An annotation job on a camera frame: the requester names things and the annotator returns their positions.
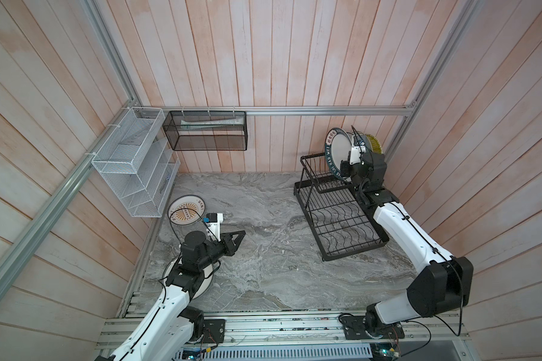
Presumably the horizontal aluminium frame bar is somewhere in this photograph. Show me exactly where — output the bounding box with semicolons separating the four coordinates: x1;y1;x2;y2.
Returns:
141;105;414;117

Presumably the white wire mesh shelf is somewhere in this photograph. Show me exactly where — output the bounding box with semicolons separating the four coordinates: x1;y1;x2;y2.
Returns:
92;107;180;218

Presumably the aluminium mounting rail base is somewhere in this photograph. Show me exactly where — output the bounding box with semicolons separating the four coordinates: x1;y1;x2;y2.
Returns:
95;309;471;361

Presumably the black two-tier dish rack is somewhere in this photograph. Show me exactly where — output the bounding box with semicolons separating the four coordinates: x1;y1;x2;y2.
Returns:
294;153;389;262

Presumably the yellow woven round plate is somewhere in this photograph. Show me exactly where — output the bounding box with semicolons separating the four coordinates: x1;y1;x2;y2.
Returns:
366;134;383;154

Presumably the mint green flower plate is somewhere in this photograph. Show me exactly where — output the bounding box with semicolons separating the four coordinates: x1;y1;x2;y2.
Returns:
359;133;373;151

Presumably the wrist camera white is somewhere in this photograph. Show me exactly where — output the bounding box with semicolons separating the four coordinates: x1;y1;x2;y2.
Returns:
203;213;224;242
349;133;367;164

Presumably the black mesh wall basket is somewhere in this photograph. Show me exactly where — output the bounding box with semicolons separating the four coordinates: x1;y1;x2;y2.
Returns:
163;110;248;151

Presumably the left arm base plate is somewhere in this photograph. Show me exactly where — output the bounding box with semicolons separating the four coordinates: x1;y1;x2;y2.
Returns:
190;319;226;344

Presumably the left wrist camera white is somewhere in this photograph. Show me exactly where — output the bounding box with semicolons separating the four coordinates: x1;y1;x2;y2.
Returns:
203;213;224;242

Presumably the right aluminium frame post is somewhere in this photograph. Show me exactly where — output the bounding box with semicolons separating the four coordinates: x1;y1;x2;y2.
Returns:
385;1;485;165

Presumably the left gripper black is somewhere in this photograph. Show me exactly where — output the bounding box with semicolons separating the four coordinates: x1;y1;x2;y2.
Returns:
197;230;246;269

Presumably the white plate green lettered rim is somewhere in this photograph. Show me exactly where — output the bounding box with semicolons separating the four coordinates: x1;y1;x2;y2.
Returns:
325;128;352;181

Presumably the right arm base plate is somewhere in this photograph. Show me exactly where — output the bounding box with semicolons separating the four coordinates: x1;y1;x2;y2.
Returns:
337;313;405;340

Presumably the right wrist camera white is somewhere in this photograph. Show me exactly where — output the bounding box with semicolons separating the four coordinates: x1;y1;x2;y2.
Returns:
349;133;367;164

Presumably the left aluminium frame bar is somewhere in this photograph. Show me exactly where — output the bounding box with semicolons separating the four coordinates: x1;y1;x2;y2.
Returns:
0;99;139;302

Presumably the orange sunburst plate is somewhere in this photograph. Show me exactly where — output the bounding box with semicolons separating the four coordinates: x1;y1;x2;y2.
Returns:
162;256;217;300
167;195;206;226

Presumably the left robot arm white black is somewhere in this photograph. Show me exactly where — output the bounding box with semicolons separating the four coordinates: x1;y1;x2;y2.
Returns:
106;230;246;360

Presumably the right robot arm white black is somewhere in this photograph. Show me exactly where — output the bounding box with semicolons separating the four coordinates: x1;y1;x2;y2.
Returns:
341;149;474;337

